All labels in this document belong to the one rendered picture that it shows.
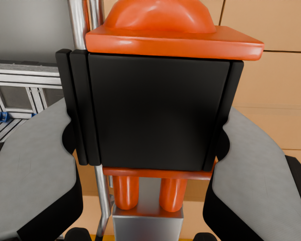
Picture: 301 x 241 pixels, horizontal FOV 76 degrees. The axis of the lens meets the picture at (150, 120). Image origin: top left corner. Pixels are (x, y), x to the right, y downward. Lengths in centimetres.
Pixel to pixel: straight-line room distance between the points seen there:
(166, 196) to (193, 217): 30
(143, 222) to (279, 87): 71
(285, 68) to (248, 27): 20
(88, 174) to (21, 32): 109
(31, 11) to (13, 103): 51
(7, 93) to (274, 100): 131
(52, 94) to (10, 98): 24
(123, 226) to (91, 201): 25
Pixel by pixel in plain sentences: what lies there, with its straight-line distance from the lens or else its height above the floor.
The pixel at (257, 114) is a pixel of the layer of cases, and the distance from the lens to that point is 84.
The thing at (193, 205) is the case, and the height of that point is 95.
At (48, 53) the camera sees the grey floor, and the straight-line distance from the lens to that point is 137.
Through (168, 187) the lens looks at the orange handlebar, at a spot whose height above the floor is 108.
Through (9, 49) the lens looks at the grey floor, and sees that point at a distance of 149.
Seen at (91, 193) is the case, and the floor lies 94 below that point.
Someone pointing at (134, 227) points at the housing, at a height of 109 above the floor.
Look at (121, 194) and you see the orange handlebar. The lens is 17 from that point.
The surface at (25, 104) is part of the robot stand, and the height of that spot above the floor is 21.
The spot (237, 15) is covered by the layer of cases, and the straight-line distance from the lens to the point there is 68.
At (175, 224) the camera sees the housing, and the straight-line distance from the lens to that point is 19.
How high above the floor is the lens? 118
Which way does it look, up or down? 57 degrees down
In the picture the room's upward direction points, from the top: 178 degrees counter-clockwise
